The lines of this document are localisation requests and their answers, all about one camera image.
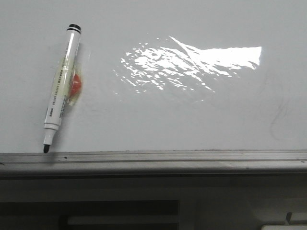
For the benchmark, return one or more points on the white box bottom right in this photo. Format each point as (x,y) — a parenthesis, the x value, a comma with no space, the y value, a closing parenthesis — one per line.
(293,221)

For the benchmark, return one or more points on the white whiteboard marker pen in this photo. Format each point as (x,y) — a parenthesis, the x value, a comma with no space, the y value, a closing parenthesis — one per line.
(61,85)

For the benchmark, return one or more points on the dark slotted panel below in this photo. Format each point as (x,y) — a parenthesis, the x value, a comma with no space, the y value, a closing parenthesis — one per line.
(90,215)

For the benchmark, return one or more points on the grey aluminium whiteboard frame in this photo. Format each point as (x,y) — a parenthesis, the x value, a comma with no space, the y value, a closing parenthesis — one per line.
(173,162)

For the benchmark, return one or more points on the white whiteboard surface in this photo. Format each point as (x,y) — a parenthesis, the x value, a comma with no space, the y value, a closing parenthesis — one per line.
(158,74)

